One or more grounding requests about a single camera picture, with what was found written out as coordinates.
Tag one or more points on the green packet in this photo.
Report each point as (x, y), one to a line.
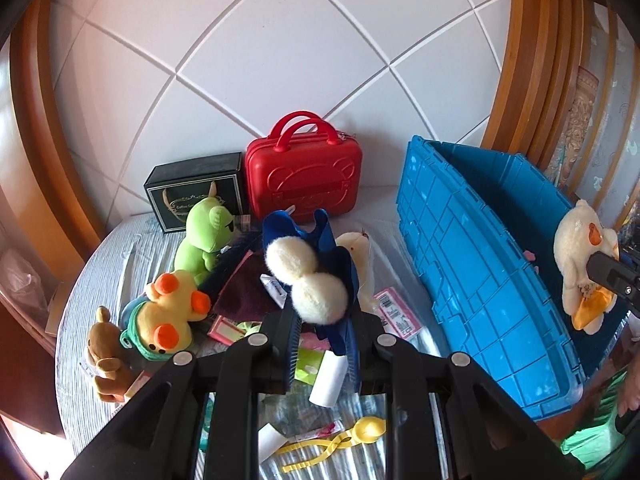
(307, 370)

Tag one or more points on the red small suitcase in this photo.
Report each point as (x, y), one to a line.
(305, 180)

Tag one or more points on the brown bear plush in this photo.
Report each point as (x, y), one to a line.
(107, 375)

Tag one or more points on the yellow duck plush green hood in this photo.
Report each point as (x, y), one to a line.
(165, 320)

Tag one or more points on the pink packet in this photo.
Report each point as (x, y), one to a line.
(397, 315)

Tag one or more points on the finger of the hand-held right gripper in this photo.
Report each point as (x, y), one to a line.
(610, 272)

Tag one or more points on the clear plastic bag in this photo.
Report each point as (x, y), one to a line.
(22, 275)

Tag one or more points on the blue plush with white pompoms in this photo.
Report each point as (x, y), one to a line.
(320, 295)

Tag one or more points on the maroon cloth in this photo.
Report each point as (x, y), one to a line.
(240, 290)

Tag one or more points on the white paper roll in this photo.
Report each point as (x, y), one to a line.
(327, 382)

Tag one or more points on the small pink item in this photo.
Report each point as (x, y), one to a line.
(530, 256)

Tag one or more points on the red pink stick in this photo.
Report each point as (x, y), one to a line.
(325, 431)

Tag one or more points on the white card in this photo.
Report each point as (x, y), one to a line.
(270, 442)

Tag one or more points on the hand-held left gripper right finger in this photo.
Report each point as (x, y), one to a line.
(356, 375)

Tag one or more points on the black gift box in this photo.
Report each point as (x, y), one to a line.
(190, 172)

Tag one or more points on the cream duck plush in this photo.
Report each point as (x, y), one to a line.
(575, 245)

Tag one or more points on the blue plastic crate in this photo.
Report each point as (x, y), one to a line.
(450, 240)

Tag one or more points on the green patterned cloth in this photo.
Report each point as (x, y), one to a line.
(595, 442)

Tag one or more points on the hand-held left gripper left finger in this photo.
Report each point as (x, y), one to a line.
(292, 355)

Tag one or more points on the yellow plastic clip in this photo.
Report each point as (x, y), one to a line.
(370, 429)

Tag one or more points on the patterned curtain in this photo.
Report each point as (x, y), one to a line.
(605, 135)

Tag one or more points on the wooden panel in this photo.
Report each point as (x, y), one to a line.
(45, 135)
(530, 60)

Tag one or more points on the pink box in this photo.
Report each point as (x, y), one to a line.
(225, 331)

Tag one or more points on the cream plush toy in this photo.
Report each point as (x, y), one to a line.
(360, 260)

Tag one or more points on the green frog plush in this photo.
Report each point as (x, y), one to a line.
(200, 240)

